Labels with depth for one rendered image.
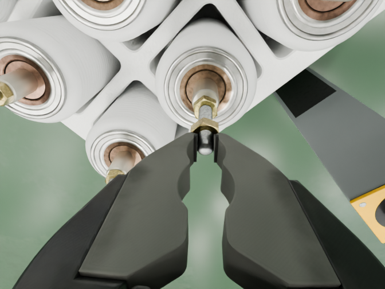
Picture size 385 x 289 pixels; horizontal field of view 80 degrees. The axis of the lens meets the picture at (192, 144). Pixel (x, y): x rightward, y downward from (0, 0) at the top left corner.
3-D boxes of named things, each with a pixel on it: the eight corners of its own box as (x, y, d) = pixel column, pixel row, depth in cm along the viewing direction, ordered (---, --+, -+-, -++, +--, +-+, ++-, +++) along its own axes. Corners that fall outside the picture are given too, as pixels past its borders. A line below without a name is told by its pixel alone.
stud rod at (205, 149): (213, 96, 19) (217, 145, 13) (208, 106, 20) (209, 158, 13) (202, 91, 19) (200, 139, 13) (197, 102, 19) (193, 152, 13)
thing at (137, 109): (138, 61, 38) (92, 104, 22) (191, 87, 40) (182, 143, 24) (121, 109, 42) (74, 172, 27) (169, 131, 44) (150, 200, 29)
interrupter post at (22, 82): (34, 97, 23) (10, 110, 20) (10, 79, 22) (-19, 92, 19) (44, 79, 22) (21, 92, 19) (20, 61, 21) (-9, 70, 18)
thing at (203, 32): (162, 51, 37) (132, 90, 21) (205, 0, 33) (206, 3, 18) (204, 93, 40) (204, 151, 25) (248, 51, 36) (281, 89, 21)
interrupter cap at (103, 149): (101, 116, 23) (98, 119, 23) (170, 145, 25) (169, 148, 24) (86, 168, 27) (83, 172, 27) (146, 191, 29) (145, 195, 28)
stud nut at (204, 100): (222, 101, 18) (222, 106, 17) (212, 120, 18) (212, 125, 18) (197, 92, 17) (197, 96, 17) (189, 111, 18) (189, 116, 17)
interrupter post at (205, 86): (187, 89, 21) (184, 102, 19) (205, 70, 20) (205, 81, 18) (205, 106, 22) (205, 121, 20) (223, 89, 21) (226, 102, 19)
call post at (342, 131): (298, 59, 43) (446, 155, 17) (317, 86, 46) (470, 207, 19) (266, 84, 46) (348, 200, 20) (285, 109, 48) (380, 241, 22)
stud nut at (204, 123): (225, 124, 14) (226, 131, 14) (213, 145, 15) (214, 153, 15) (196, 113, 14) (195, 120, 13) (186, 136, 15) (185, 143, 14)
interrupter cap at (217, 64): (148, 89, 22) (146, 92, 21) (206, 24, 19) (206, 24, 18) (204, 139, 24) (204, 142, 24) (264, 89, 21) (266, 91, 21)
